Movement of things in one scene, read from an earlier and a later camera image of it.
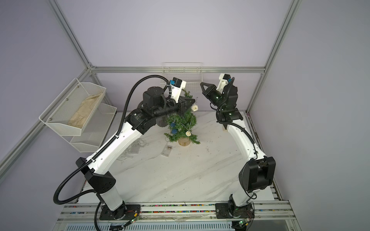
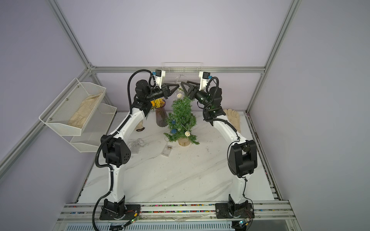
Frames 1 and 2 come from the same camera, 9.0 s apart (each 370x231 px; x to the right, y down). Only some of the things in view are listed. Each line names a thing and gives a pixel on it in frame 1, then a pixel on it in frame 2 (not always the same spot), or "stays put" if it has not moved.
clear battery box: (166, 150) stays put
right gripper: (209, 94) -> (194, 90)
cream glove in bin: (81, 115) stays put
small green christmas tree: (181, 126) stays put
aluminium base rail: (272, 211) stays put
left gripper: (181, 106) -> (165, 90)
